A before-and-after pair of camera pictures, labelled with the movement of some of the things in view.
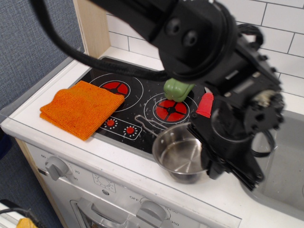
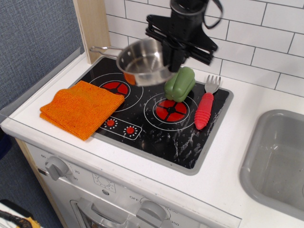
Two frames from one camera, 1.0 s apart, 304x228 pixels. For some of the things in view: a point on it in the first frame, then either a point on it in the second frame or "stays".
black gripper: x=226 y=131 → x=183 y=30
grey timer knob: x=56 y=167 stays
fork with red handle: x=205 y=106 stays
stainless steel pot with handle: x=178 y=150 → x=140 y=61
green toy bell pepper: x=176 y=90 stays
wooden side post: x=93 y=18 stays
